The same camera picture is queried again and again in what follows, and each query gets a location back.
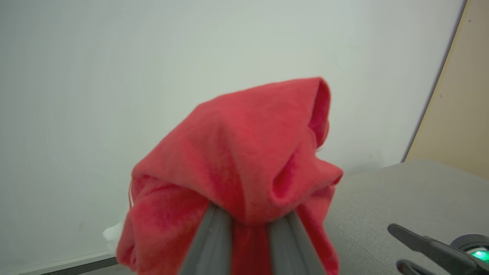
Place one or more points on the red cloth garment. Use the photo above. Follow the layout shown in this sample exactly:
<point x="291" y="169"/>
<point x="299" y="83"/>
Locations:
<point x="237" y="152"/>

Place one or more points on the dark grey baseboard strip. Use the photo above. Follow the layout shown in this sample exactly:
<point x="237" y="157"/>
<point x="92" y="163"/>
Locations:
<point x="76" y="266"/>

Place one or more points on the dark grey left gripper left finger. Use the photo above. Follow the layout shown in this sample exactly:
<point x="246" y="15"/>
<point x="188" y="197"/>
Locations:
<point x="209" y="248"/>

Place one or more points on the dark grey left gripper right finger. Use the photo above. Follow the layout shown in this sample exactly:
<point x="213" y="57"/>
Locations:
<point x="292" y="252"/>

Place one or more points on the beige wooden panel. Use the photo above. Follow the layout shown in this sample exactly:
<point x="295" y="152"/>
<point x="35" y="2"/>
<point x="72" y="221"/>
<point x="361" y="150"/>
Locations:
<point x="458" y="95"/>

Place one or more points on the white cloth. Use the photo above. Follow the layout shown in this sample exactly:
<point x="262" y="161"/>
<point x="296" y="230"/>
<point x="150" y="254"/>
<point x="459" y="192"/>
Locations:
<point x="114" y="236"/>

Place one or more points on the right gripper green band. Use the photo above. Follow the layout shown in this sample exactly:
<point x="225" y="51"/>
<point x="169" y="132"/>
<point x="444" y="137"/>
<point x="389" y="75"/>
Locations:
<point x="475" y="248"/>

